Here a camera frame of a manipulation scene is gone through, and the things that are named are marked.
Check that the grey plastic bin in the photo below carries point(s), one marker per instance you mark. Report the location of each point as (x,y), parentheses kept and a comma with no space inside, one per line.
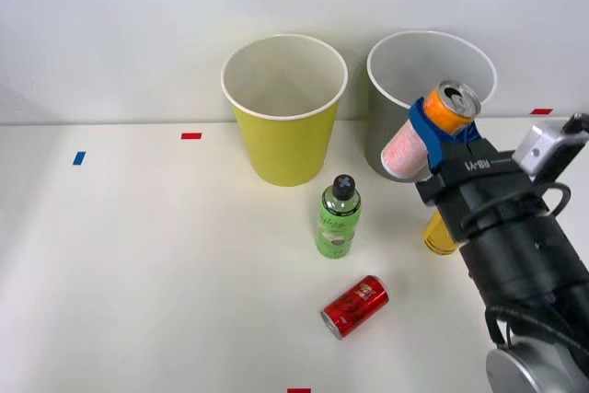
(391,84)

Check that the red can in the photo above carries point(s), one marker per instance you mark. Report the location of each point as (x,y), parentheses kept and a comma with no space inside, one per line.
(356,305)

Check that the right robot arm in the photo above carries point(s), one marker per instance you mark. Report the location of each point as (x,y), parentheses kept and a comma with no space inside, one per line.
(529,259)

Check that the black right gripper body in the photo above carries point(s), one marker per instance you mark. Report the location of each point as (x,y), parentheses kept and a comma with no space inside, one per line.
(483,181)

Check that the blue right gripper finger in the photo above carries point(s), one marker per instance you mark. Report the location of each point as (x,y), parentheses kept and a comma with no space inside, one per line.
(431,144)
(467,135)

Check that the orange and pink can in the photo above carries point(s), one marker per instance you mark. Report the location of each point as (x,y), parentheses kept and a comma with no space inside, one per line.
(445,113)

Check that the green bottle with black cap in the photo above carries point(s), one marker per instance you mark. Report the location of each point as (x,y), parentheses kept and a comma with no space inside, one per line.
(338,223)

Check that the yellow-green plastic bin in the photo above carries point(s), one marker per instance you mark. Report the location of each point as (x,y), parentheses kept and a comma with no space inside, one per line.
(285,149)

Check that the yellow can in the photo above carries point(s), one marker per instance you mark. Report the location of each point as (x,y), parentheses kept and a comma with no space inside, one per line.
(437,239)

